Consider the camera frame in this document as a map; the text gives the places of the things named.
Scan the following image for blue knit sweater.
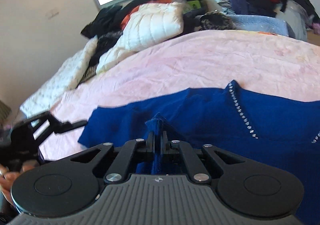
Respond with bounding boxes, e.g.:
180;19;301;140
79;81;319;224

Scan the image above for black clothes on bed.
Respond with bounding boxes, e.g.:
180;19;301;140
80;0;159;39

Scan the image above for person's left hand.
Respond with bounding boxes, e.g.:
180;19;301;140
0;160;39;205

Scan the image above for white puffer jacket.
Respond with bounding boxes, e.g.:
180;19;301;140
96;2;184;75

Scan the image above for pink bed blanket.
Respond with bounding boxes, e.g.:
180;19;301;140
37;29;320;163

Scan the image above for fuzzy brown black garment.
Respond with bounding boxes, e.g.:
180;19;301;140
200;11;236;30

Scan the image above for orange garment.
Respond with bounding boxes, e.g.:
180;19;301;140
120;0;173;30

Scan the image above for light blue folded blanket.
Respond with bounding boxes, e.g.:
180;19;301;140
228;14;296;38

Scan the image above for plastic wrapped bedding bundle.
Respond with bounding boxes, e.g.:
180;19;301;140
277;0;314;42

